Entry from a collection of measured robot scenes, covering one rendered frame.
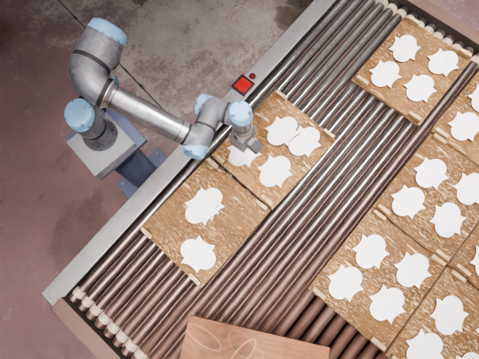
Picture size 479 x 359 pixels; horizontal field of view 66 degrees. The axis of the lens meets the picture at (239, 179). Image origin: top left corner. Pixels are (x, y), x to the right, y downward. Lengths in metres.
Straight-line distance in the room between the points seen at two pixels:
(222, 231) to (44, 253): 1.57
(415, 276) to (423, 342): 0.24
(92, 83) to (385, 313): 1.28
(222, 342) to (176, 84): 1.95
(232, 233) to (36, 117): 2.00
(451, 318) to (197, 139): 1.13
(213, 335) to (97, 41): 1.02
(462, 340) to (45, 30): 3.30
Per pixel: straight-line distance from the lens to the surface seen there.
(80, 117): 1.57
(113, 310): 1.62
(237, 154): 1.57
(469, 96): 1.90
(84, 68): 1.18
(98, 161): 1.73
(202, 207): 1.51
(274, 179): 1.54
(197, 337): 1.42
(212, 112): 1.23
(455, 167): 1.76
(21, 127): 3.14
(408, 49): 1.91
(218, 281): 1.52
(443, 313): 1.64
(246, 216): 1.51
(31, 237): 2.86
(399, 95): 1.80
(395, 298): 1.58
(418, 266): 1.61
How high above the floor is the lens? 2.43
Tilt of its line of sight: 75 degrees down
